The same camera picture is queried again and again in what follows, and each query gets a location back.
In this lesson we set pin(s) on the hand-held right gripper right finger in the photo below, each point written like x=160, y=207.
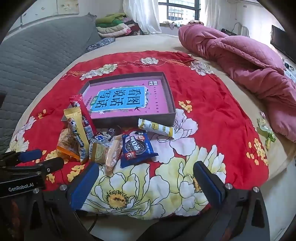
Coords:
x=208, y=185

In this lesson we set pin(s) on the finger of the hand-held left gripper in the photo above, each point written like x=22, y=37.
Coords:
x=53, y=165
x=30, y=155

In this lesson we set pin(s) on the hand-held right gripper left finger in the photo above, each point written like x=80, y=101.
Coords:
x=83, y=187

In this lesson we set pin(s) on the clear orange cracker packet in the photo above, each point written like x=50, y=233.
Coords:
x=66, y=145

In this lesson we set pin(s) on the small olive snack packet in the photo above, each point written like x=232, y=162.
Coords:
x=97, y=153

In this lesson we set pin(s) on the gold snack packet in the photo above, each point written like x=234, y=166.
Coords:
x=74, y=131

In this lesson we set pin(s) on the tan cake packet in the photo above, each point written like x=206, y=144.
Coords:
x=113, y=155

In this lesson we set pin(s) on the black chocolate bar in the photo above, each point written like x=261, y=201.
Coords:
x=100, y=138

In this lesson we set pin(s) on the red snack packet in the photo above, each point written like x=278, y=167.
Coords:
x=84, y=113

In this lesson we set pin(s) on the clear packet of dark nuts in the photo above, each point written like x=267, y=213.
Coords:
x=112, y=132

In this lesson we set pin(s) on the blue cookie packet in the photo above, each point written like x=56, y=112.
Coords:
x=138, y=148

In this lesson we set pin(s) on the white yellow snack bar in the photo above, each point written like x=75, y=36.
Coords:
x=157, y=127

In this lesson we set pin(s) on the pink shallow cardboard box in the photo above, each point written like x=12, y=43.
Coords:
x=129, y=111

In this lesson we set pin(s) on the green candy wrapper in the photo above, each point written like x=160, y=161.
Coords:
x=270, y=139
x=263, y=126

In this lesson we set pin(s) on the red floral blanket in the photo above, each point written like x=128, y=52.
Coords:
x=208, y=104

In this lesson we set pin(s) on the grey quilted headboard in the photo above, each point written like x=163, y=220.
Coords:
x=34, y=62

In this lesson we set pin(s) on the blue patterned cloth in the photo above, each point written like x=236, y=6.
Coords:
x=100, y=44

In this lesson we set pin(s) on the pink quilted duvet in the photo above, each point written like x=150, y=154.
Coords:
x=242, y=55

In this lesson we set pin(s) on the pile of folded clothes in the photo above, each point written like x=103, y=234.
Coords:
x=113, y=25

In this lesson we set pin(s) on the black flat screen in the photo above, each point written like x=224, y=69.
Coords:
x=283, y=44

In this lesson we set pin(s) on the white curtain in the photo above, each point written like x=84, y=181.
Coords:
x=212, y=14
x=143, y=16

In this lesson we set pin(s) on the dark framed window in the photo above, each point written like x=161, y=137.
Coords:
x=180, y=10

